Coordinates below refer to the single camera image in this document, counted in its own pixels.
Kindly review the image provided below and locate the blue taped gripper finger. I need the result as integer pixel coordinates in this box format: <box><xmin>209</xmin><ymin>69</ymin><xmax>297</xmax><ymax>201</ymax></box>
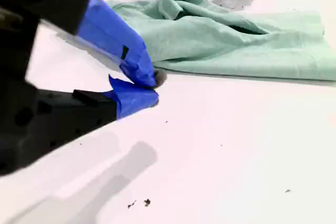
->
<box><xmin>72</xmin><ymin>74</ymin><xmax>160</xmax><ymax>137</ymax></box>
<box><xmin>39</xmin><ymin>0</ymin><xmax>168</xmax><ymax>89</ymax></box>

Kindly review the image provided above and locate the pale green T-shirt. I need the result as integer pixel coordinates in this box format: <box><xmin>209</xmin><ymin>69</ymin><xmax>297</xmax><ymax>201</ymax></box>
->
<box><xmin>106</xmin><ymin>0</ymin><xmax>336</xmax><ymax>82</ymax></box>

